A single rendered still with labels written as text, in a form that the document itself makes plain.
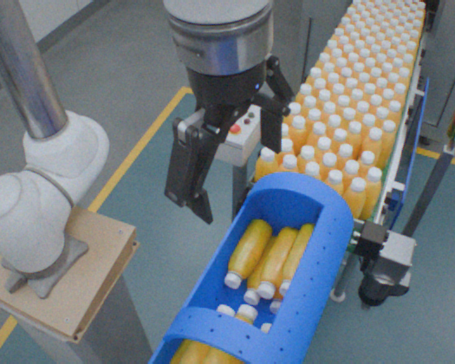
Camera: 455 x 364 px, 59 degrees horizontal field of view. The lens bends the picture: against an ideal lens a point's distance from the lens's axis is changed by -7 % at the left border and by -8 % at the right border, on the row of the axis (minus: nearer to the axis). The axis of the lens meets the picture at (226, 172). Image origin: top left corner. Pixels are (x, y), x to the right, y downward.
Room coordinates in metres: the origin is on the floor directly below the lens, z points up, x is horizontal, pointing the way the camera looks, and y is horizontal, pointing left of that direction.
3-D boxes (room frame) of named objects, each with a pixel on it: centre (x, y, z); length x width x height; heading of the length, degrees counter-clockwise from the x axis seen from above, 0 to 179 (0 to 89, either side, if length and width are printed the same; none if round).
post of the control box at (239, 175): (1.06, -0.05, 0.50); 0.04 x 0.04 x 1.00; 64
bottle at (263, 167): (0.93, -0.12, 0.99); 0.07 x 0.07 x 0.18
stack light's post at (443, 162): (0.93, -0.71, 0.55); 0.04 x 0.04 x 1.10; 64
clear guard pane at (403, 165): (1.20, -0.74, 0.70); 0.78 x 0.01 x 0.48; 154
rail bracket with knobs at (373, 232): (0.70, -0.42, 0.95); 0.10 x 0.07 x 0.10; 64
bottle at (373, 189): (0.84, -0.44, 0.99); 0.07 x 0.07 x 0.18
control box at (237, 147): (1.06, -0.05, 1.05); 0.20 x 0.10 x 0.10; 154
